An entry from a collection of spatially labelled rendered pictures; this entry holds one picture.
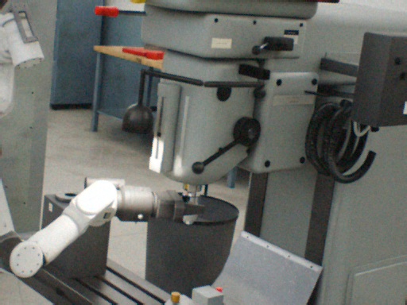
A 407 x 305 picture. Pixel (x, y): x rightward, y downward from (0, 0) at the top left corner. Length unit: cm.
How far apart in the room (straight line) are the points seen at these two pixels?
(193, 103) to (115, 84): 758
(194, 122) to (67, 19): 738
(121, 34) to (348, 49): 729
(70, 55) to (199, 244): 561
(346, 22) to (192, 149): 55
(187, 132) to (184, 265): 215
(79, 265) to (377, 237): 85
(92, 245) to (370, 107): 93
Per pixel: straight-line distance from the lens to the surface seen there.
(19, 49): 181
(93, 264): 241
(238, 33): 186
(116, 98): 944
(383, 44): 188
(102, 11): 187
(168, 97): 188
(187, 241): 394
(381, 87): 188
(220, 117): 190
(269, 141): 201
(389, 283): 245
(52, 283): 241
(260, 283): 236
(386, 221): 237
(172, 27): 188
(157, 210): 199
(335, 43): 213
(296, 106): 205
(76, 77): 940
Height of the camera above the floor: 184
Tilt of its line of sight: 13 degrees down
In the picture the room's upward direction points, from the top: 7 degrees clockwise
